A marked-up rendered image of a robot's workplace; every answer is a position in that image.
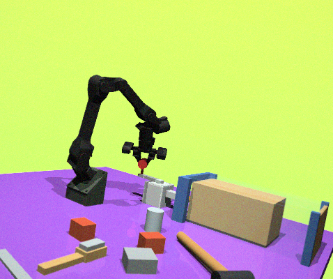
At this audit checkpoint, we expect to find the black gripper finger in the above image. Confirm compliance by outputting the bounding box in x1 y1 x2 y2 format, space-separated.
132 152 141 162
146 154 155 166

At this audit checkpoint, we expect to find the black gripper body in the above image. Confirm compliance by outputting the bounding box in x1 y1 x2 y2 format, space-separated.
122 137 167 160

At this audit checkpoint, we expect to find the black-headed mallet with wooden handle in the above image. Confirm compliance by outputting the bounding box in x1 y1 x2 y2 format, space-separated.
176 232 255 279

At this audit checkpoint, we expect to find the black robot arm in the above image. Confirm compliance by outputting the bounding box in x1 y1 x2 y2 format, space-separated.
67 75 171 184

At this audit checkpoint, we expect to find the grey cylinder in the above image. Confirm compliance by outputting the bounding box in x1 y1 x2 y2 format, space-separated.
144 207 164 233

